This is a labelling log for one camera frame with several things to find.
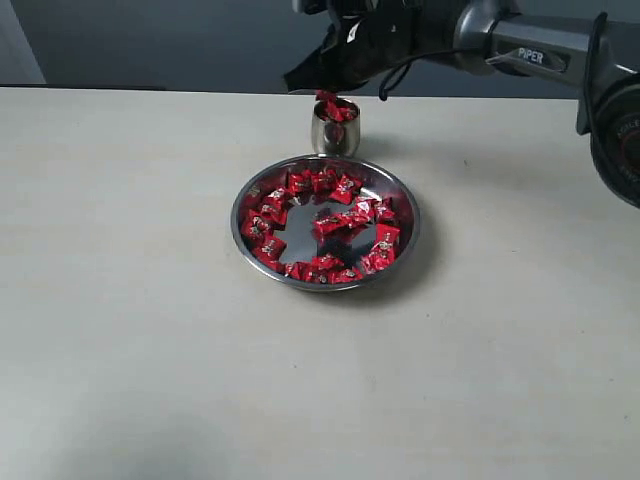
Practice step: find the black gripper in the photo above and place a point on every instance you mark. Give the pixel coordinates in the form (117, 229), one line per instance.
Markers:
(364, 39)

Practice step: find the red candy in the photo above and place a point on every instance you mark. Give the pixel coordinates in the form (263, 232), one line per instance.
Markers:
(255, 228)
(336, 222)
(326, 99)
(336, 113)
(347, 188)
(345, 275)
(270, 249)
(374, 262)
(387, 238)
(383, 211)

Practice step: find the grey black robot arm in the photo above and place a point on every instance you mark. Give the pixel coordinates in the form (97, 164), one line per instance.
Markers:
(599, 57)

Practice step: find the small stainless steel cup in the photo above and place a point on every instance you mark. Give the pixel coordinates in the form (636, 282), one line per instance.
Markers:
(332, 137)

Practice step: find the round stainless steel plate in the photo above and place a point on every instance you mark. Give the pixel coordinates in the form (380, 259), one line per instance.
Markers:
(293, 193)

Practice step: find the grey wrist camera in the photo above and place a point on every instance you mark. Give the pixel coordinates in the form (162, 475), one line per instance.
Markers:
(309, 7)

